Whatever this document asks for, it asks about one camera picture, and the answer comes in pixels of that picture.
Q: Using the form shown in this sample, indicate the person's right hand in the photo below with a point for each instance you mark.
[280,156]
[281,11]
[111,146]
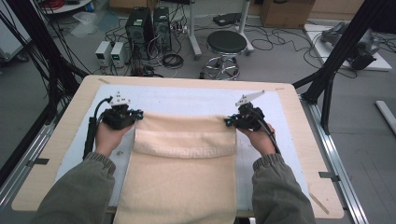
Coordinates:
[263,140]

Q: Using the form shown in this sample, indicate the white metal stand leg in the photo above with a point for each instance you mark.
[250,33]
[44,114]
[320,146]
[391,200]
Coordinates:
[244,25]
[193,31]

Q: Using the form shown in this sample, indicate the black metal frame stand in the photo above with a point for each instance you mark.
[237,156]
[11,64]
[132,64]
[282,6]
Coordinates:
[342,46]

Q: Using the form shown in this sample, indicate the cardboard box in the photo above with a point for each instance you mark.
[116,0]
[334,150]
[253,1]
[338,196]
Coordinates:
[286,14]

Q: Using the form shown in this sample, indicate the grey machine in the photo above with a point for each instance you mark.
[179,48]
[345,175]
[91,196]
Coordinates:
[367,43]

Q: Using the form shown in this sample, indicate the black flat case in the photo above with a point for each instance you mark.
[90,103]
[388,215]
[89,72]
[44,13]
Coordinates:
[227,18]

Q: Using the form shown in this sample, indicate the white round table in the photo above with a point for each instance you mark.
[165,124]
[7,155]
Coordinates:
[68,6]

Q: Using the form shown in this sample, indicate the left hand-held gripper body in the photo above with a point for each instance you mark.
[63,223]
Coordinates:
[118,118]

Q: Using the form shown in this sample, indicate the person's left hand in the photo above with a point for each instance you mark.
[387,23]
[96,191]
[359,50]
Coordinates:
[109,138]

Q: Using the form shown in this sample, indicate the aluminium rail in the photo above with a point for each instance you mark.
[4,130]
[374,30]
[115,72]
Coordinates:
[18,177]
[348,193]

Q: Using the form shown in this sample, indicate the black round stool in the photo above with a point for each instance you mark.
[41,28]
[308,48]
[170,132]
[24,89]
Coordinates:
[226,41]

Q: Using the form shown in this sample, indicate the white base board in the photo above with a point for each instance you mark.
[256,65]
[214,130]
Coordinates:
[323,53]

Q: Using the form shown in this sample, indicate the white tube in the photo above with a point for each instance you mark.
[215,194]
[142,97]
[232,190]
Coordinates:
[386,113]

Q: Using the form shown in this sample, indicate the white foam mat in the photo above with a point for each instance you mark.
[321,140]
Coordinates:
[186,99]

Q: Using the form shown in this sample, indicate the slim black computer tower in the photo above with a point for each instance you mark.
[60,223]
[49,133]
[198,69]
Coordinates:
[162,28]

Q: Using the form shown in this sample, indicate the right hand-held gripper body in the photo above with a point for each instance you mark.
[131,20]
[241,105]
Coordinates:
[249,119]

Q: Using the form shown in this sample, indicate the large black computer tower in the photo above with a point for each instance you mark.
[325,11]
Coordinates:
[138,28]

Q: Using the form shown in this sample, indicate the cream towel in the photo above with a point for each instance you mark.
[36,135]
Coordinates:
[180,180]

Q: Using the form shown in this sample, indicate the black rail bracket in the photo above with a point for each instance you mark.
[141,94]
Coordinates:
[39,161]
[328,176]

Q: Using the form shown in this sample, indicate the white power supply green display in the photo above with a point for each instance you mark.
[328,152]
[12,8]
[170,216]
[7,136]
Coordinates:
[118,54]

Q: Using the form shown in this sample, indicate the clear plastic bag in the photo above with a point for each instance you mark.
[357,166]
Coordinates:
[85,23]

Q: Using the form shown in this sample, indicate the white power supply unit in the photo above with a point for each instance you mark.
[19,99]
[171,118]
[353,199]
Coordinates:
[102,53]

